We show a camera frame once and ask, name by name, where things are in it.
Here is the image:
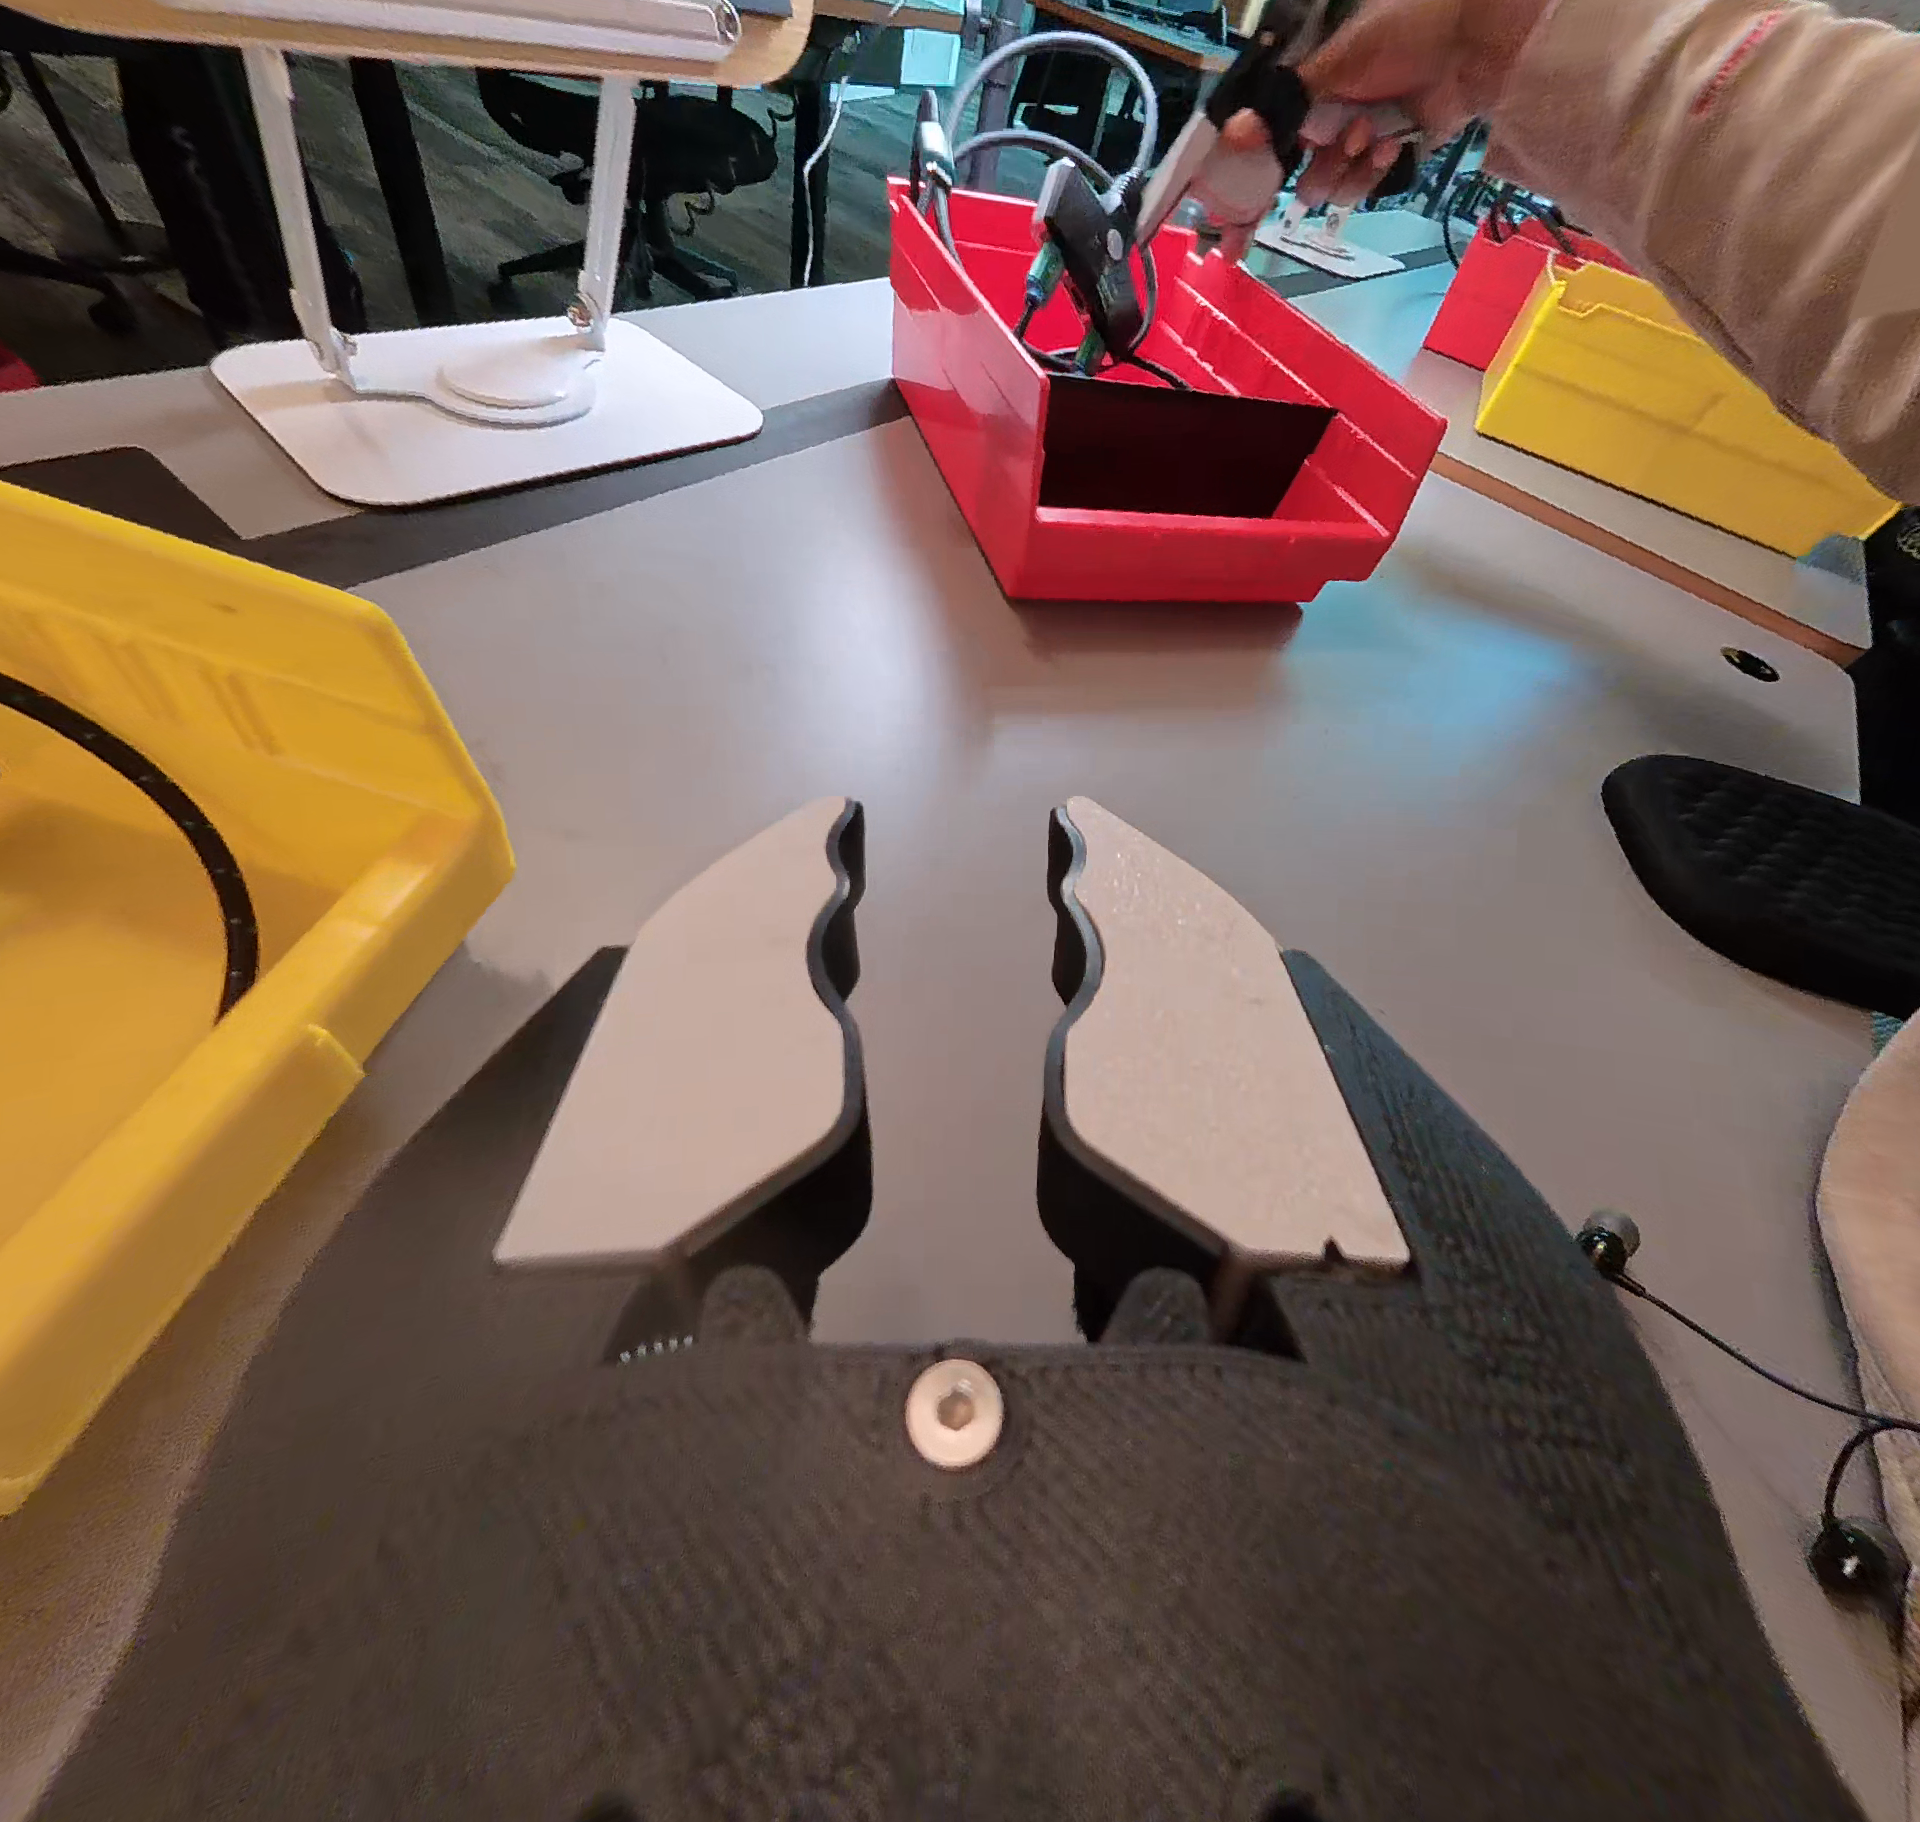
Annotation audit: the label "red plastic bin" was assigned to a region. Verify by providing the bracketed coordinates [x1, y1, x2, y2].
[1421, 213, 1637, 371]
[883, 171, 1449, 606]

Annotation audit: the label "black mesh armrest pad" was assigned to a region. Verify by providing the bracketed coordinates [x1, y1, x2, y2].
[1599, 752, 1920, 1021]

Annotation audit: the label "person's right hand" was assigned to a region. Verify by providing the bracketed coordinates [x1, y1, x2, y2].
[1296, 0, 1578, 215]

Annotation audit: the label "person in beige hoodie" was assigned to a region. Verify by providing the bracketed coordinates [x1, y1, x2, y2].
[1814, 1012, 1920, 1822]

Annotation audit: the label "black wired earphones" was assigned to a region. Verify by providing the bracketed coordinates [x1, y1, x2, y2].
[1573, 1210, 1920, 1602]

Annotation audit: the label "black bin divider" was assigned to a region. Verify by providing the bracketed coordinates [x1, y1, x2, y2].
[1038, 378, 1340, 522]

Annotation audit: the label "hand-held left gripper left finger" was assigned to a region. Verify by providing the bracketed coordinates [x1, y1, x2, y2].
[491, 796, 875, 1276]

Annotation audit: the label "black office chair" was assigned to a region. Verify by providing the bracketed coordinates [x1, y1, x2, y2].
[479, 66, 781, 298]

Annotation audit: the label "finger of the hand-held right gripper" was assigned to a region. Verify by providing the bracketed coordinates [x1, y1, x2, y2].
[1132, 124, 1211, 248]
[1199, 145, 1282, 263]

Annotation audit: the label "yellow plastic bin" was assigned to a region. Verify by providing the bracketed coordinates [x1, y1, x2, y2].
[0, 477, 519, 1522]
[1473, 254, 1903, 560]

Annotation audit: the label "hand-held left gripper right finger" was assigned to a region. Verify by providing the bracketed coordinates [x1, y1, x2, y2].
[1038, 796, 1416, 1341]

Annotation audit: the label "person's right forearm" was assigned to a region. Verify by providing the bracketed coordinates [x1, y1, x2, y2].
[1476, 0, 1920, 503]

